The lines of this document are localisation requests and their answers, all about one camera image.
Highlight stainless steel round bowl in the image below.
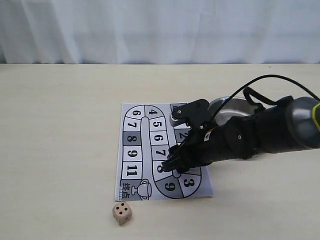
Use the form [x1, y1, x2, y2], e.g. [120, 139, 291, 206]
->
[208, 96, 256, 126]

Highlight white fabric curtain backdrop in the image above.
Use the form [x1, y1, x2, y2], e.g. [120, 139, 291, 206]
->
[0, 0, 320, 64]

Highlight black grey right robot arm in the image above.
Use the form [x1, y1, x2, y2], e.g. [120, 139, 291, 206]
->
[162, 96, 320, 174]

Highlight printed paper game board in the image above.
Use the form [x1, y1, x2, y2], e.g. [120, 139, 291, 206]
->
[114, 102, 214, 202]

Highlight wooden die black pips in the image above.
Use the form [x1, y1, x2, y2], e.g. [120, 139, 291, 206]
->
[112, 201, 133, 226]

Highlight black camera cable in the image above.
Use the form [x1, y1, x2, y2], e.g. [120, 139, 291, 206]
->
[209, 74, 320, 126]

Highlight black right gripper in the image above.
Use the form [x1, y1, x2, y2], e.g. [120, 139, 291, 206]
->
[161, 116, 258, 173]

